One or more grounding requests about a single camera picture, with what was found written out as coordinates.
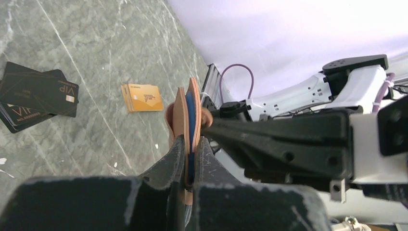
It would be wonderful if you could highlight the brown leather card holder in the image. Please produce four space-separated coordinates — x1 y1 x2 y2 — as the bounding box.
165 77 214 224

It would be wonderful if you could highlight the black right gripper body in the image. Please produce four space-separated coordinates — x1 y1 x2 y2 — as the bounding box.
349 96 408 201

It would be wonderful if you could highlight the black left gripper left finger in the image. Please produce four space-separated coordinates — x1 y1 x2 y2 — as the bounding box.
0 136 185 231

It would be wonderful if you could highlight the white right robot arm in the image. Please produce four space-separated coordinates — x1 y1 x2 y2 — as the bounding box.
202 54 408 204

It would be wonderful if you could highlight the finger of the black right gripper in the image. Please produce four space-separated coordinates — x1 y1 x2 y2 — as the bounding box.
202 111 354 179

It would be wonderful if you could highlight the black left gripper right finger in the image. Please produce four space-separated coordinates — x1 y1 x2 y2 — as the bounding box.
189 137 331 231

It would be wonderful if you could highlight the black VIP card stack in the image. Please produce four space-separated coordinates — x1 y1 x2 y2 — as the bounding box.
0 62 79 133

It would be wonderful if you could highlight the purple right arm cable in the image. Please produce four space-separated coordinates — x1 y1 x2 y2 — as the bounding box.
219 64 255 103

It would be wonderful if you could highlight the orange card stack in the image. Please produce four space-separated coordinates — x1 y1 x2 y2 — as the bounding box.
121 84 164 113

